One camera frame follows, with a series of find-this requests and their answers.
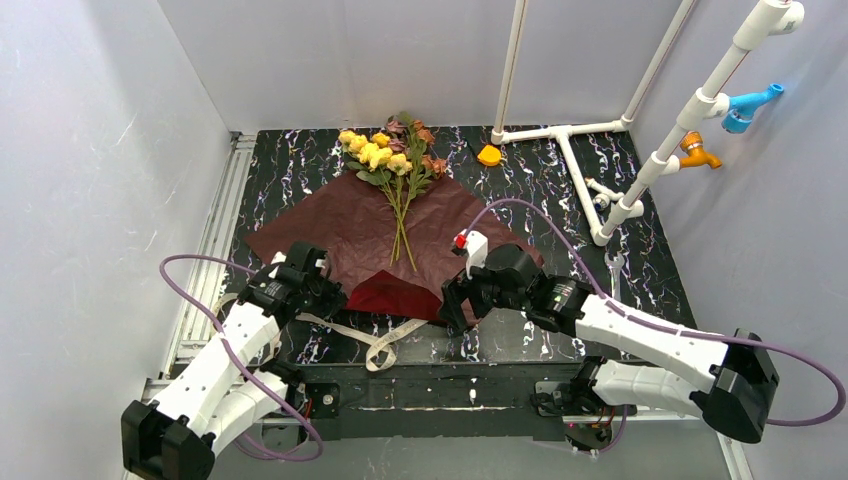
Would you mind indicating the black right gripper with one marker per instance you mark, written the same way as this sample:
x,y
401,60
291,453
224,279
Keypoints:
x,y
463,299

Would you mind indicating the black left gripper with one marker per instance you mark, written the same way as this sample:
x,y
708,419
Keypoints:
x,y
321,289

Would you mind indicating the maroon wrapping paper sheet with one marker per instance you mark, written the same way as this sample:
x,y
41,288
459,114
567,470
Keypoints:
x,y
354,222

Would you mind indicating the orange fake flower stem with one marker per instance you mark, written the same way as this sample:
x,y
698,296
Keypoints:
x,y
426,166

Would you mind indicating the yellow fake flower bunch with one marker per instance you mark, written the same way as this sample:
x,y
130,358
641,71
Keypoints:
x,y
377,164

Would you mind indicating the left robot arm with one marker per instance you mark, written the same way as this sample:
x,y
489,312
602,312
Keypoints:
x,y
216,398

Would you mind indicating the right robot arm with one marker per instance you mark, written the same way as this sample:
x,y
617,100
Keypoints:
x,y
728,382

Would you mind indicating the pink fake flower stem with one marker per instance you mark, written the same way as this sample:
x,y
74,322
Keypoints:
x,y
397,142

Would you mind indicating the beige ribbon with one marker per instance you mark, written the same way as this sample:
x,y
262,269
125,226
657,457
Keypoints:
x,y
380,354

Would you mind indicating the silver wrench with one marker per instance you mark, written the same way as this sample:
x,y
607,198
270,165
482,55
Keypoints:
x,y
615,264

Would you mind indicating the white pipe valve fitting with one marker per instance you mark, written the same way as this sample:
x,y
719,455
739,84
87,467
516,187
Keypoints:
x,y
604,197

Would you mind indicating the orange plastic piece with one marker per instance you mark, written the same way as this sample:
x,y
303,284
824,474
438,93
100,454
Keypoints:
x,y
490,156

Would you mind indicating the orange plastic tap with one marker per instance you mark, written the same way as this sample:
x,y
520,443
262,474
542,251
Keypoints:
x,y
695,154

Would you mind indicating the blue plastic tap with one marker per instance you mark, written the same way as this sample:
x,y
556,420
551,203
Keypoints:
x,y
742,108

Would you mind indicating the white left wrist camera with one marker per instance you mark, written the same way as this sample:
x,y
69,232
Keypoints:
x,y
278,257

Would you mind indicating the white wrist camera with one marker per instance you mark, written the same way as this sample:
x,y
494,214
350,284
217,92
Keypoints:
x,y
278,257
473,246

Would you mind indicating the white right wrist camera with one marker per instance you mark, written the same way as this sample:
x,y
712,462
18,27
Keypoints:
x,y
473,246

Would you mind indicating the aluminium frame rail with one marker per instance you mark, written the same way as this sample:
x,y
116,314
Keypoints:
x,y
207,279

